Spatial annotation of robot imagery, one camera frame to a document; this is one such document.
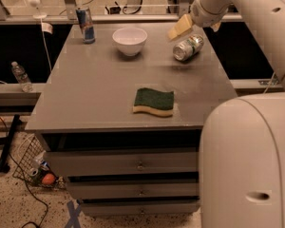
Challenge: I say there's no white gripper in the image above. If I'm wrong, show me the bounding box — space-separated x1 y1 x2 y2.
167 0 229 40

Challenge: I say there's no orange fruit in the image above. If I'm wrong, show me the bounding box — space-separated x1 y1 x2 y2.
42 173 56 185

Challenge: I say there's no white round lamp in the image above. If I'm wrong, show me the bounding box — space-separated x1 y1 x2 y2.
27 0 48 20

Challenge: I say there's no green white 7up can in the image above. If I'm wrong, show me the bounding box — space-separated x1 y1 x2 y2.
173 34 204 62

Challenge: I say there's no white bowl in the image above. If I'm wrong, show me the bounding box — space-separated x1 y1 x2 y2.
112 28 147 56

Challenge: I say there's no green yellow sponge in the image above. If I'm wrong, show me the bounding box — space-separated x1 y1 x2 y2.
132 87 174 117

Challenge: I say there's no wire basket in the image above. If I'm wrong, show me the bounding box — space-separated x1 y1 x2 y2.
12 134 66 189

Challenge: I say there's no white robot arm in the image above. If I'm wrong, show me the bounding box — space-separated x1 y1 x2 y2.
190 0 285 228

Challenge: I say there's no grey drawer cabinet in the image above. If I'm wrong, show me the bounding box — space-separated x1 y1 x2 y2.
26 22 236 217

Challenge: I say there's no clear plastic water bottle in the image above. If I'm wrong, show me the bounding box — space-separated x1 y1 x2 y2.
11 62 33 92

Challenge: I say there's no blue silver energy drink can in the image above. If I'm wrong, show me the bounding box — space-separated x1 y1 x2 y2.
76 8 95 44

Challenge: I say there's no black floor cable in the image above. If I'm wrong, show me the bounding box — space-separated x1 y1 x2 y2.
0 109 49 228

